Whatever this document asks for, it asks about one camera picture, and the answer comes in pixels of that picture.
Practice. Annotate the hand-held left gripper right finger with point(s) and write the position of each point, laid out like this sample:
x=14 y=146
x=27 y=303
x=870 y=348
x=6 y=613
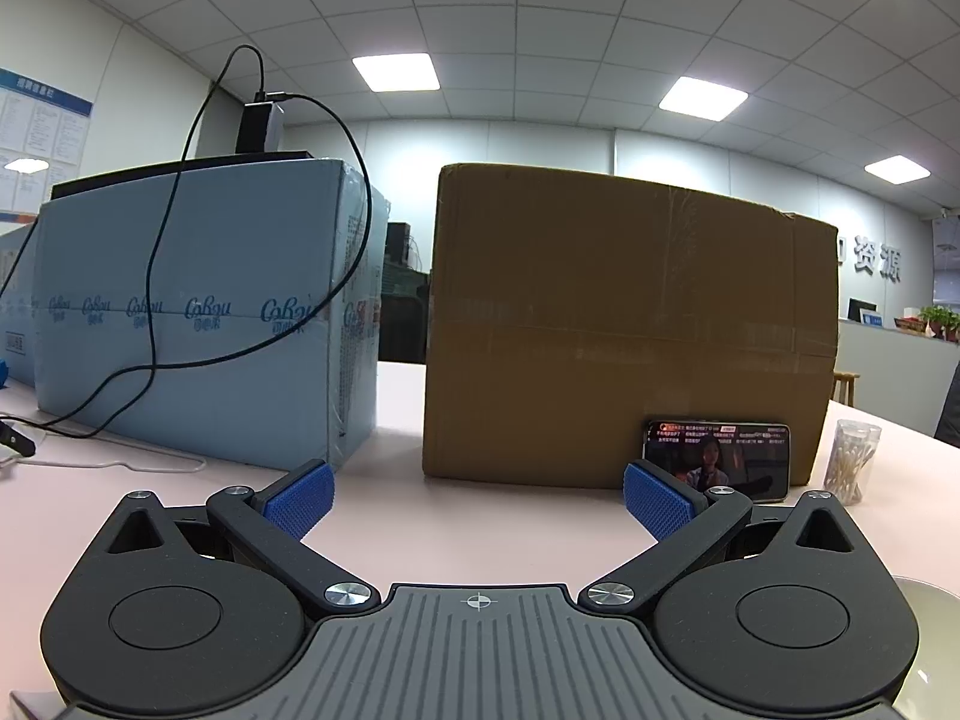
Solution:
x=656 y=501

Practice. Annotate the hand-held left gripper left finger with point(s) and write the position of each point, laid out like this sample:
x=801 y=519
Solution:
x=300 y=501

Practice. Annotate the dark blue bowl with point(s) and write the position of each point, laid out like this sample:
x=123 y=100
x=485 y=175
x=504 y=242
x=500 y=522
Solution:
x=934 y=645

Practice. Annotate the black smartphone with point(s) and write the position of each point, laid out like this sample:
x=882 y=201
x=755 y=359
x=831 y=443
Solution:
x=712 y=461

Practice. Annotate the light blue printed carton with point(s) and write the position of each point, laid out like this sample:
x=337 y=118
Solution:
x=225 y=330

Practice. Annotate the large brown cardboard box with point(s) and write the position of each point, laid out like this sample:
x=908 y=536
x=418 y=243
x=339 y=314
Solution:
x=622 y=315

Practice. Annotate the clear cotton swab jar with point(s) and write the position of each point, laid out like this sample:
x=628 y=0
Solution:
x=851 y=461

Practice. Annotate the wooden stool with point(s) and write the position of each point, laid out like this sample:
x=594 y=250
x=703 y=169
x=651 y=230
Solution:
x=846 y=386

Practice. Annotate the dark cabinet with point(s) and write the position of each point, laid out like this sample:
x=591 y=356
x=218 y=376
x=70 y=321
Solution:
x=403 y=292

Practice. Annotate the white reception counter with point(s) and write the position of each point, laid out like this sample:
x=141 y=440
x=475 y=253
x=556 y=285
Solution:
x=892 y=375

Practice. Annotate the computer monitor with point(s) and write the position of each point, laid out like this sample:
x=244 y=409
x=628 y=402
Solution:
x=862 y=313

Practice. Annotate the woven basket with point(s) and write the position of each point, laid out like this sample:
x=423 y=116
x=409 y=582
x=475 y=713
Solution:
x=910 y=323

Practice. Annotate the potted green plant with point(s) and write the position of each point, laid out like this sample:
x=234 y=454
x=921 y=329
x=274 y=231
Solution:
x=941 y=321

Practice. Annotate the pale blue carton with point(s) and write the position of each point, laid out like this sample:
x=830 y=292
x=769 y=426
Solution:
x=16 y=315

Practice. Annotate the black flat panel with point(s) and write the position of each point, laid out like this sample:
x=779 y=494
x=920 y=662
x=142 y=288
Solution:
x=180 y=169

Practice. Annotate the black power adapter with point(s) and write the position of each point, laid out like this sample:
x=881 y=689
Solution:
x=259 y=124

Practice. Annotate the ceiling light panel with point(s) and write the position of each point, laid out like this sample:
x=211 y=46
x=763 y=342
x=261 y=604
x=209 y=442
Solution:
x=896 y=167
x=396 y=73
x=703 y=100

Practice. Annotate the wall lettering sign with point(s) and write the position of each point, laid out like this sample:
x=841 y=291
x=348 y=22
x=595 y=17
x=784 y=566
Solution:
x=870 y=261

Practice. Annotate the wall notice board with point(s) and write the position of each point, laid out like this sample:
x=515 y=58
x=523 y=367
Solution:
x=41 y=135

